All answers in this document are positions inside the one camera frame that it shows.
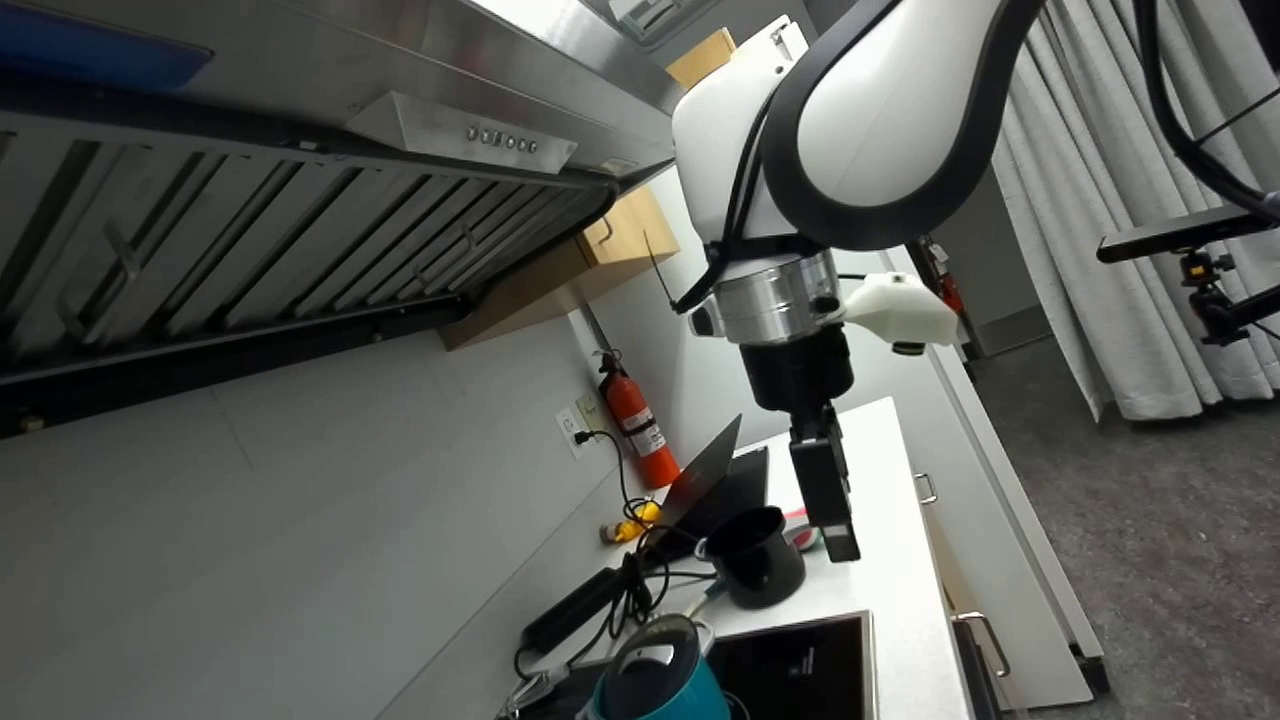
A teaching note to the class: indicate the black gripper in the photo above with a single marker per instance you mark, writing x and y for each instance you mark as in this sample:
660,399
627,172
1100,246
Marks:
796,376

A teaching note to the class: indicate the glass pot lid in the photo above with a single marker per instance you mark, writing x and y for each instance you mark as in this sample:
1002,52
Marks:
651,668

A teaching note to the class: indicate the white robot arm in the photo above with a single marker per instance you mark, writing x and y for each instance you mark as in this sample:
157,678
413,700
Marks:
850,142

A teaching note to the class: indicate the black pot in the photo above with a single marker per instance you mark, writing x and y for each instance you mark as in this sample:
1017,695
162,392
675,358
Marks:
755,556

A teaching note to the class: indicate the red green small object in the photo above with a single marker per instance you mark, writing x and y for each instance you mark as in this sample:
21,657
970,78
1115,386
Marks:
803,536

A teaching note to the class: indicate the red fire extinguisher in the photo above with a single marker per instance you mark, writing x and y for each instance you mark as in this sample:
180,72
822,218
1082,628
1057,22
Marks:
636,425

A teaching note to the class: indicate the black induction cooktop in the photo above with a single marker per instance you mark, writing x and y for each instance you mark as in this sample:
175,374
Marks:
794,672

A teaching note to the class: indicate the black power strip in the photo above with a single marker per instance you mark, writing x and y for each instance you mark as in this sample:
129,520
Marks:
574,609

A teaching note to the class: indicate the white kitchen cabinet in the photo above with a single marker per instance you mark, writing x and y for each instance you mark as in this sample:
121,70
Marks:
999,556

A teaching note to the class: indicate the cardboard box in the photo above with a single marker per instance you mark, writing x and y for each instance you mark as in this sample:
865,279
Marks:
592,262

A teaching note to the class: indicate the grey curtain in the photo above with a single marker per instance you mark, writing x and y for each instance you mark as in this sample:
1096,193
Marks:
1085,160

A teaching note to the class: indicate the stainless steel range hood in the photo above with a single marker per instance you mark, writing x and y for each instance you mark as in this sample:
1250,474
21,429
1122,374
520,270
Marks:
205,191

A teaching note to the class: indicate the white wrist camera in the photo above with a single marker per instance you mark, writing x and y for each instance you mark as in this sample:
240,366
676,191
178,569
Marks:
902,309

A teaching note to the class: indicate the black camera stand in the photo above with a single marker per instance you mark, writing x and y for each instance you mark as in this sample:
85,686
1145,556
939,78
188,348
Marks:
1240,214

